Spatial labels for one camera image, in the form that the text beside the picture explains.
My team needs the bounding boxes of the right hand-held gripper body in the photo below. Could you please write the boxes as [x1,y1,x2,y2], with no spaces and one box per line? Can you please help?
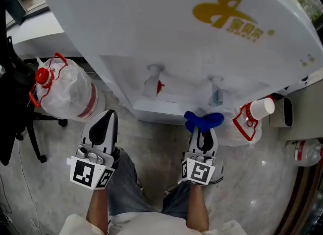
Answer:
[181,152,218,185]

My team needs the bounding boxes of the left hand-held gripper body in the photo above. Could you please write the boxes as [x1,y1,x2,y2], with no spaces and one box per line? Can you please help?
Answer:
[67,144,120,191]

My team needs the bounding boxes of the blue cloth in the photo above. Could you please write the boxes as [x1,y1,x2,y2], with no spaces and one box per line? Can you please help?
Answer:
[184,111,225,133]

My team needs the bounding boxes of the white water dispenser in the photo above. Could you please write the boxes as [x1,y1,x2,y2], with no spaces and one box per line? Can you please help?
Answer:
[41,0,323,126]

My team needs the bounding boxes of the person's left forearm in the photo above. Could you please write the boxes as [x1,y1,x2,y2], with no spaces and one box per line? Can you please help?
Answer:
[85,190,109,235]

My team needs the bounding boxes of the person's right forearm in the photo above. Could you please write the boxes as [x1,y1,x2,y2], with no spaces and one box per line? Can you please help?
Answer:
[186,184,209,232]

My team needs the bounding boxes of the person's right shoe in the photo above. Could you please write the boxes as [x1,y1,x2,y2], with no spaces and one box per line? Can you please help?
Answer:
[209,159,225,184]

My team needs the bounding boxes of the person's blue jeans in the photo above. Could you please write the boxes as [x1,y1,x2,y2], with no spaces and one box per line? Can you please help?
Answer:
[107,148,192,221]

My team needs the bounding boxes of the empty jug with red cap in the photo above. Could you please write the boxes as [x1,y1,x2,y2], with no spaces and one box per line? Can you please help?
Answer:
[29,52,105,123]

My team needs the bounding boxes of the white paper cup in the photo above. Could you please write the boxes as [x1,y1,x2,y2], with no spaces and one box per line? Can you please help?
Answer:
[249,97,275,121]

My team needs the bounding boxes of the person's beige shirt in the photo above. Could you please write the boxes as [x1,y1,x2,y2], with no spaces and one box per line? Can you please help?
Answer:
[59,211,248,235]

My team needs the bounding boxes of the white waste bin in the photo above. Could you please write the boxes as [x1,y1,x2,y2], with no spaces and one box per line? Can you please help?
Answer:
[268,96,294,128]

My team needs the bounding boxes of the black office chair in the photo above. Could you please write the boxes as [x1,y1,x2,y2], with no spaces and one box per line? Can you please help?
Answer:
[0,0,68,166]

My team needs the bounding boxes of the empty jug lying bagged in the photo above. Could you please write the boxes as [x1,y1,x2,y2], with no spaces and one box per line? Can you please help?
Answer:
[285,139,323,167]

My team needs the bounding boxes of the empty jug with red handle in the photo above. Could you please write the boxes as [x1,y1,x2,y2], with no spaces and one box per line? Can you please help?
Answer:
[223,102,263,149]

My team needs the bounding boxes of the white floor cable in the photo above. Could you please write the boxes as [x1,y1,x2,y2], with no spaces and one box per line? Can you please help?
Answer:
[17,140,42,235]

